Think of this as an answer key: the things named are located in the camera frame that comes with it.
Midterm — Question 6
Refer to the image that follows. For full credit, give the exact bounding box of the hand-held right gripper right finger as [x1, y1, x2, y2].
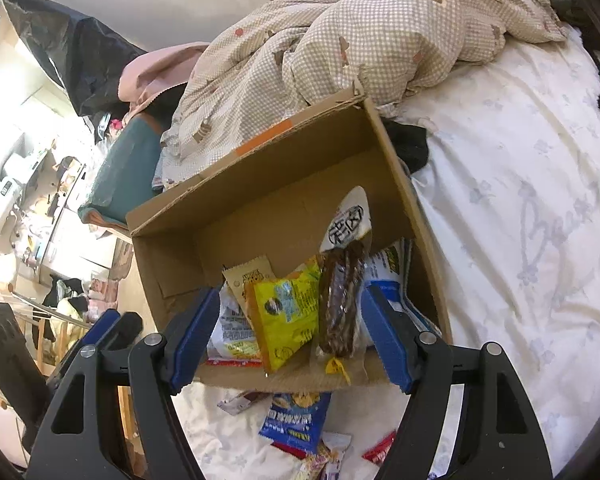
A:
[361, 282, 556, 480]

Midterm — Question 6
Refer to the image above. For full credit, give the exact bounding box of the black plastic bag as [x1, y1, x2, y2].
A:
[2, 0, 149, 119]

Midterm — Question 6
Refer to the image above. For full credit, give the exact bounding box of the brown cardboard box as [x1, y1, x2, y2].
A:
[125, 85, 453, 396]

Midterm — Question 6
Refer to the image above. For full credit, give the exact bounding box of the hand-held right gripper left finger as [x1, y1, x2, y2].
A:
[25, 287, 221, 480]

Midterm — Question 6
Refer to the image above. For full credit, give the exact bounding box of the large white blue snack packet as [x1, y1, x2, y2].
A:
[362, 237, 443, 346]

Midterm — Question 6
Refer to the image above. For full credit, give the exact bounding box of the blue snack packet yellow cartoon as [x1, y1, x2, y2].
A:
[258, 391, 332, 456]

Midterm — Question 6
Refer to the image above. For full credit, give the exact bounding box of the pink cloth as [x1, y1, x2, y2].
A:
[117, 42, 212, 127]

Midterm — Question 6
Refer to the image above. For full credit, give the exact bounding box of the brown dried meat packet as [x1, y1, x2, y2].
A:
[310, 185, 376, 387]

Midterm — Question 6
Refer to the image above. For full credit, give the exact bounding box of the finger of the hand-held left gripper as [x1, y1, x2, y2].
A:
[50, 308, 122, 386]
[100, 311, 145, 386]

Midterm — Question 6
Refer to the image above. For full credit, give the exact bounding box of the small brown snack packet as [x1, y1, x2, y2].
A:
[216, 390, 273, 417]

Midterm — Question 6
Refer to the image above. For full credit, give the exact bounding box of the yellow orange snack packet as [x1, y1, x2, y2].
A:
[243, 256, 326, 375]

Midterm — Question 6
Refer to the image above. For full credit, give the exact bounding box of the pink cartoon stick packet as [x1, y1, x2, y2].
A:
[294, 432, 354, 480]

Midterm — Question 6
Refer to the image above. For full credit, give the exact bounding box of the teal padded bed board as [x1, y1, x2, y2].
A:
[77, 111, 164, 227]

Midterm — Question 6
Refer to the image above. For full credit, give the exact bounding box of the white snack packet yellow print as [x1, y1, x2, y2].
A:
[206, 282, 262, 367]

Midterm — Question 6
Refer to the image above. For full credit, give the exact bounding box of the red and white snack packet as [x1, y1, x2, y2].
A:
[361, 430, 399, 467]

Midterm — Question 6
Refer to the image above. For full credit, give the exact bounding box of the beige checked duvet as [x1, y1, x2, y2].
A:
[152, 0, 572, 192]

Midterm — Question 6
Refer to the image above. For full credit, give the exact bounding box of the tan bear print snack packet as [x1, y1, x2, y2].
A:
[222, 256, 282, 311]

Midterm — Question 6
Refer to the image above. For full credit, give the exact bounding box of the range hood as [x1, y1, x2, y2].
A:
[1, 151, 47, 187]

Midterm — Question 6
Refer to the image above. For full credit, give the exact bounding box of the white water heater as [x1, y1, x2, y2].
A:
[0, 174, 24, 229]

